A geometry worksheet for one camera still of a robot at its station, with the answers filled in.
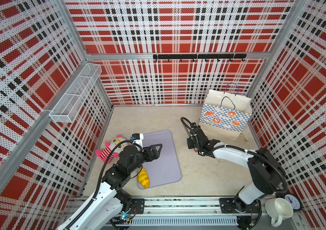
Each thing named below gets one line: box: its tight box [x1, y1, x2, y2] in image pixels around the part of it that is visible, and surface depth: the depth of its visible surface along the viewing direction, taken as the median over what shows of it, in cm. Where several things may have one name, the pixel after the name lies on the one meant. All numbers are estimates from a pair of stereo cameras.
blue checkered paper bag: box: [198, 82, 253, 141], surface depth 93 cm
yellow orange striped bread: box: [137, 167, 151, 189], surface depth 82 cm
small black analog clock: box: [283, 193, 303, 211], surface depth 74 cm
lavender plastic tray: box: [139, 129, 182, 188], surface depth 89 cm
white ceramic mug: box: [265, 197, 294, 228], surface depth 72 cm
